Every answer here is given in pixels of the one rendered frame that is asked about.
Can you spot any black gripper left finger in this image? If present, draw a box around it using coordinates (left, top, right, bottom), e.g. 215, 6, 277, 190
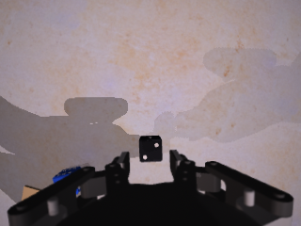
8, 152, 135, 226

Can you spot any peach flat square mat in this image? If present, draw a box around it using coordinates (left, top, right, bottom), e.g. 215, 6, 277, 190
22, 186, 41, 200

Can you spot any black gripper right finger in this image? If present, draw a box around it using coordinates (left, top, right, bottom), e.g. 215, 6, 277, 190
169, 150, 293, 226

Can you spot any black die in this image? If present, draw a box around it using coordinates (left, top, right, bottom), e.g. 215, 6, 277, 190
139, 136, 163, 162

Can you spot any blue die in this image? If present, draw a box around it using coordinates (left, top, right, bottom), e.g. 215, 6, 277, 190
53, 167, 81, 194

